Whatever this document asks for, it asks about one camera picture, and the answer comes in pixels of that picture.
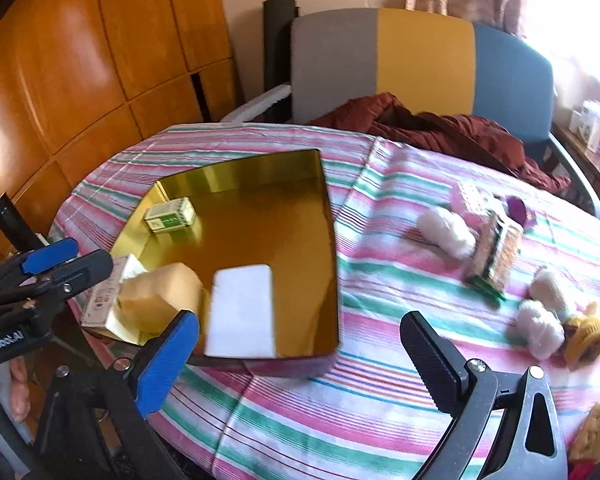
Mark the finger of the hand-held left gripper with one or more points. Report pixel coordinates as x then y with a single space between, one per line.
85 270
50 255

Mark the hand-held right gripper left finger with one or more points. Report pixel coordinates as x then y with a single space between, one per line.
167 360

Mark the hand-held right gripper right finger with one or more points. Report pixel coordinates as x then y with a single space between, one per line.
432 360

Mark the pink and white carton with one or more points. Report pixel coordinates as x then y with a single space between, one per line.
102 302

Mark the yellow sponge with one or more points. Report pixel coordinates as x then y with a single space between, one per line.
155 292
595 430

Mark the white fluffy ball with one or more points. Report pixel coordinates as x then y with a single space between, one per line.
540 330
447 232

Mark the white knit sock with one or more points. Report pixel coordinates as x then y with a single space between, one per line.
550 285

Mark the yellow knit sock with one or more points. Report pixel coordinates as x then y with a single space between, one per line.
590 335

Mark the gold tin box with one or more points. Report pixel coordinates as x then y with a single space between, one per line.
260 220

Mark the person's left hand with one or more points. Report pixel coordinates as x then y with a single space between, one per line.
19 392

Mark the striped bed sheet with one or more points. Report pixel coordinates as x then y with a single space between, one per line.
380 410

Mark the small green box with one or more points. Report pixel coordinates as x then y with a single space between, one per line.
171 215

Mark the patterned box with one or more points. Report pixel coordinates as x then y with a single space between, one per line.
497 252

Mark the pink box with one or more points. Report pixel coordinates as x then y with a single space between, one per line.
472 199

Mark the purple container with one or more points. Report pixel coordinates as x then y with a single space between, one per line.
521 212

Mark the wooden wardrobe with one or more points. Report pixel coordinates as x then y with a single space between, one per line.
80 60

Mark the maroon jacket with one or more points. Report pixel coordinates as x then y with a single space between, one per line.
460 135

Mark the wooden desk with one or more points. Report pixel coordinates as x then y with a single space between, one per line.
597 170

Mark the grey yellow blue chair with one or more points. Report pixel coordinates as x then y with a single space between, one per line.
420 60

